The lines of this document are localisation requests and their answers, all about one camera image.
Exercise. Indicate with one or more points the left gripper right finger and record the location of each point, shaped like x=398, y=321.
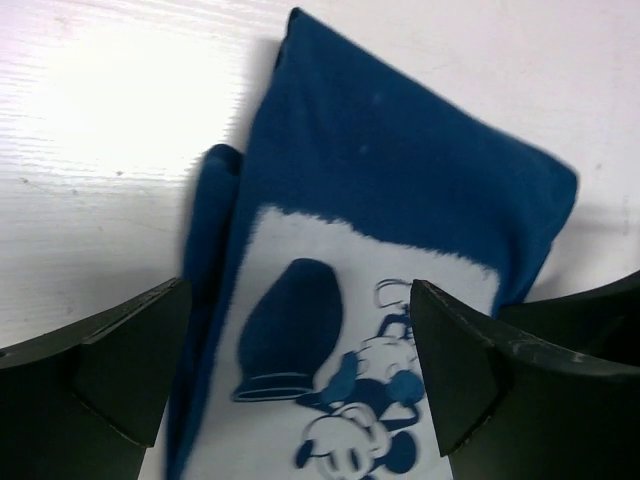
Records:
x=545, y=390

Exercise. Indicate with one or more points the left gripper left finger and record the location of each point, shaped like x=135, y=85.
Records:
x=86, y=401

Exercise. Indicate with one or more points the blue t shirt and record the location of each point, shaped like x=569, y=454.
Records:
x=300, y=358

